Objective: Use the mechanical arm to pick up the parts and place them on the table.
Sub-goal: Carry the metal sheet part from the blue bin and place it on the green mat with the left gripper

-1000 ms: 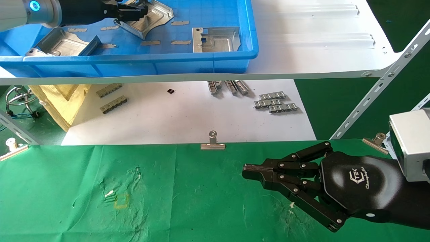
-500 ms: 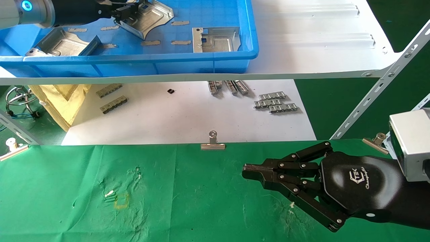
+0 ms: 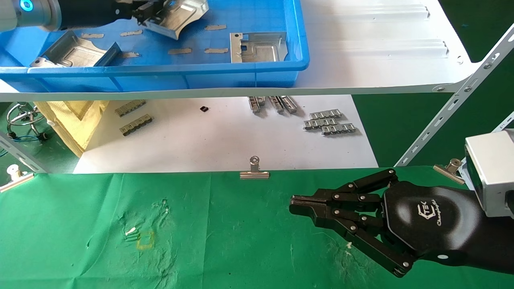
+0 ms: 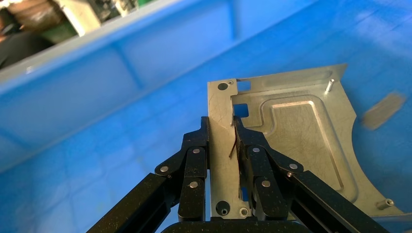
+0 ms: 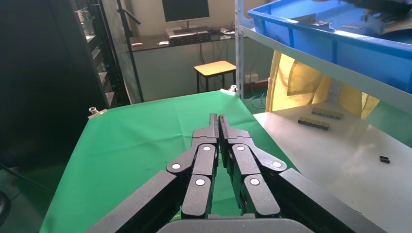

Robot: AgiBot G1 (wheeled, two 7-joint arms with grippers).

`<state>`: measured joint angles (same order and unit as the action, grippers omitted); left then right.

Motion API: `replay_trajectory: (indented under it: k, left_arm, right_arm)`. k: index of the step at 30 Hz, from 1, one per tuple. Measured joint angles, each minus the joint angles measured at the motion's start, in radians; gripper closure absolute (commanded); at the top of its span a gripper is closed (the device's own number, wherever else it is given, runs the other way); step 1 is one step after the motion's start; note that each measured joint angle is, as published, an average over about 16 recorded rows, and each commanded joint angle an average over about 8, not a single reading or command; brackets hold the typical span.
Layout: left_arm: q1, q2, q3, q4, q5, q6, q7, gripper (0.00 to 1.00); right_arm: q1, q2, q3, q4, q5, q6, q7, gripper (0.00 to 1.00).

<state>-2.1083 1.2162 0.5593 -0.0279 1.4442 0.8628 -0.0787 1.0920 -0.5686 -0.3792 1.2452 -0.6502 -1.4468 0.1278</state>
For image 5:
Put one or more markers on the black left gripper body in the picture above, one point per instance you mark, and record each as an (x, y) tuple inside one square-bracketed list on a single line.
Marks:
[(386, 4)]

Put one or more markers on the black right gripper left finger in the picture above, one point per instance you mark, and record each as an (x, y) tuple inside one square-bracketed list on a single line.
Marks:
[(198, 180)]

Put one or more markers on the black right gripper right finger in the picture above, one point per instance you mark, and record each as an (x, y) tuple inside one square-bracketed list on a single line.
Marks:
[(257, 193)]

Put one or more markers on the stamped sheet metal part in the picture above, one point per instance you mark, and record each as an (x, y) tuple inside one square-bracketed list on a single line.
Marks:
[(396, 25), (305, 19)]

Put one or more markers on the beige tape strip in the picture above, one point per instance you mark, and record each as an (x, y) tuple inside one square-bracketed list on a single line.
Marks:
[(352, 27)]

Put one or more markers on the blue plastic bin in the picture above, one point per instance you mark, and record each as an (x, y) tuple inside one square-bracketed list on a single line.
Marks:
[(354, 51)]

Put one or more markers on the green cloth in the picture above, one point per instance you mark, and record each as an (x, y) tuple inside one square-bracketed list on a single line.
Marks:
[(135, 144)]

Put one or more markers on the dark olive connector strip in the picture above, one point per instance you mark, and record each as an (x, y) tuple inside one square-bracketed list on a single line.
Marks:
[(327, 113), (314, 123)]

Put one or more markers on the silver binder clip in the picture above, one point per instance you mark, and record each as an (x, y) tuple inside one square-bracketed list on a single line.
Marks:
[(229, 90), (96, 112)]

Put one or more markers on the wooden top stool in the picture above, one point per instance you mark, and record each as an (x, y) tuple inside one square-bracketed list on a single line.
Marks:
[(215, 68)]

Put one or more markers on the dark topped office desk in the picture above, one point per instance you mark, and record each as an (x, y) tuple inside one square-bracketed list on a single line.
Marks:
[(167, 70)]

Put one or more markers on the yellow cloth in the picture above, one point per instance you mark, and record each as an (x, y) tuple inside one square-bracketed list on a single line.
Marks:
[(296, 83)]

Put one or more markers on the small black plastic piece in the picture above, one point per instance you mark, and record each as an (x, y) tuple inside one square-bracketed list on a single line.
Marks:
[(384, 159)]

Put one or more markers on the black rack device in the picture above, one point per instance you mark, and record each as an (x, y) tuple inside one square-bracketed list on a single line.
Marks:
[(190, 38)]

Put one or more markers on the black stand pole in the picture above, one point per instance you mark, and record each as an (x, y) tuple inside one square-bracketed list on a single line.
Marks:
[(130, 48)]

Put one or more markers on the white desk clutter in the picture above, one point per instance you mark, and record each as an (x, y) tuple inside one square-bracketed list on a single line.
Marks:
[(228, 31)]

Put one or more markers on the black computer monitor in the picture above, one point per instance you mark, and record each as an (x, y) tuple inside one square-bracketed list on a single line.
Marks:
[(185, 9)]

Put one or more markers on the black equipment rack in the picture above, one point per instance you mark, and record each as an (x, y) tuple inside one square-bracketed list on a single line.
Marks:
[(48, 80)]

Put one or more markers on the metal shelf frame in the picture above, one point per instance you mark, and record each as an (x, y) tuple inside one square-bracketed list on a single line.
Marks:
[(354, 80)]

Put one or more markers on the white wall socket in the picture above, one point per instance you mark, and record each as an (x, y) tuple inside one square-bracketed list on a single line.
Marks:
[(251, 78)]

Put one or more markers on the white shelf upright post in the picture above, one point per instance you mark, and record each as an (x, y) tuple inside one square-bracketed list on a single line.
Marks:
[(239, 48)]

